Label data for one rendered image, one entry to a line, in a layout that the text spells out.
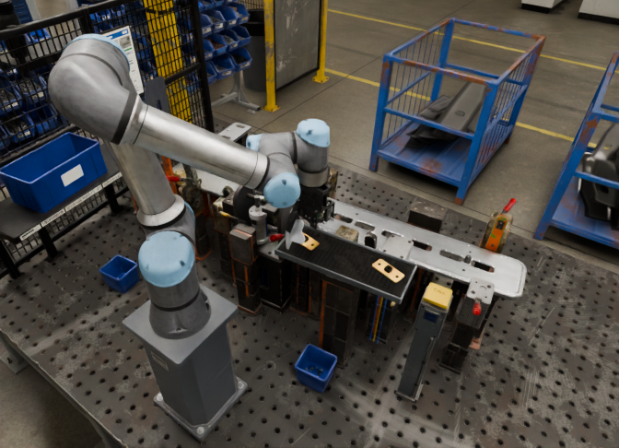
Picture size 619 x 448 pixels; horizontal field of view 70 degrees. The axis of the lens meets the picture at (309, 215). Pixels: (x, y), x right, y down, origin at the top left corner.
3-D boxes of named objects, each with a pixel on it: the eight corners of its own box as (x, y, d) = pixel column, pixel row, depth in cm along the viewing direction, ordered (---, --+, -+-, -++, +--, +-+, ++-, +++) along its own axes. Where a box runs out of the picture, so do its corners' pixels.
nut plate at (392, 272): (404, 276, 116) (405, 273, 115) (395, 283, 114) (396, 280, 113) (380, 259, 121) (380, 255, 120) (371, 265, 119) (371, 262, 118)
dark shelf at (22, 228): (193, 129, 206) (192, 123, 204) (17, 245, 144) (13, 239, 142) (157, 118, 214) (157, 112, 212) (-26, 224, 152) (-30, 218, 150)
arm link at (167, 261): (146, 312, 100) (133, 270, 92) (150, 269, 110) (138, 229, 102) (200, 304, 102) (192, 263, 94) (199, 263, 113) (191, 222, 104)
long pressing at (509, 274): (529, 259, 146) (530, 255, 145) (519, 307, 131) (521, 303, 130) (196, 151, 194) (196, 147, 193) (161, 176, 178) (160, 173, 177)
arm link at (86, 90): (43, 67, 65) (315, 181, 88) (60, 42, 73) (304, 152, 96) (24, 131, 70) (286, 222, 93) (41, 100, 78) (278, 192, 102)
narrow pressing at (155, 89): (179, 150, 192) (164, 74, 170) (160, 163, 184) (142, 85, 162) (177, 150, 192) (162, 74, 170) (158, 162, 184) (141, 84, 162)
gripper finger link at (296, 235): (294, 257, 115) (309, 226, 113) (278, 246, 118) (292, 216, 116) (300, 257, 117) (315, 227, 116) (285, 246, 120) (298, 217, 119)
